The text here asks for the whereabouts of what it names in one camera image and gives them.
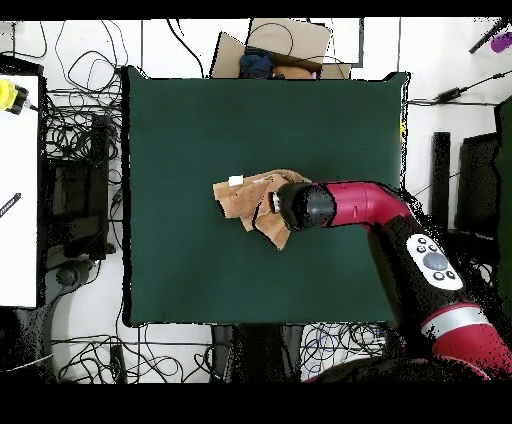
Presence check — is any white side table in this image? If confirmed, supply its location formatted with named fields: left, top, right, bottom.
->
left=0, top=73, right=41, bottom=309

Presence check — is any dark green table cloth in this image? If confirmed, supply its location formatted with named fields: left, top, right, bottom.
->
left=121, top=65, right=411, bottom=327

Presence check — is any tan terry towel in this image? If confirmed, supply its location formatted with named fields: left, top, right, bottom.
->
left=212, top=168, right=313, bottom=251

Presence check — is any yellow black tool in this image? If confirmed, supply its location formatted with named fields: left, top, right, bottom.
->
left=0, top=78, right=31, bottom=116

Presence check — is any black marker pen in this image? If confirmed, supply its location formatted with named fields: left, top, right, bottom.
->
left=0, top=192, right=22, bottom=219

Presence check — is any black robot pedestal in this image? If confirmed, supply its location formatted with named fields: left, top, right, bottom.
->
left=211, top=323, right=305, bottom=383

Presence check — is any black power strip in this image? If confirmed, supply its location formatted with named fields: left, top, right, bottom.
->
left=108, top=343, right=128, bottom=383

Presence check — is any black monitor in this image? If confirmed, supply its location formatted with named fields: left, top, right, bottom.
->
left=455, top=133, right=501, bottom=241

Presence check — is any brown cardboard box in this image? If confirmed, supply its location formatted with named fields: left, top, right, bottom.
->
left=209, top=17, right=353, bottom=80

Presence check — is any black power adapter with cable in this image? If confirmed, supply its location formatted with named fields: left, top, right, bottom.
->
left=407, top=69, right=512, bottom=107

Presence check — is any black upright bar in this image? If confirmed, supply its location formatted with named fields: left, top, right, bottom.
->
left=429, top=131, right=452, bottom=231

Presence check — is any black cable tangle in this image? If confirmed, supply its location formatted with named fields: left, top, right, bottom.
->
left=51, top=323, right=213, bottom=383
left=39, top=19, right=123, bottom=161

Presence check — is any black rod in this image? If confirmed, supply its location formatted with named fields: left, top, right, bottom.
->
left=468, top=17, right=511, bottom=55

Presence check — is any orange garment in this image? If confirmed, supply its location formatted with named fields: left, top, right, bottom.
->
left=271, top=65, right=315, bottom=80

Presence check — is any purple object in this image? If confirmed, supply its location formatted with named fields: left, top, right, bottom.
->
left=489, top=31, right=512, bottom=54

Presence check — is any navy blue garment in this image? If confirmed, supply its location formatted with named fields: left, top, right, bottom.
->
left=238, top=47, right=275, bottom=80

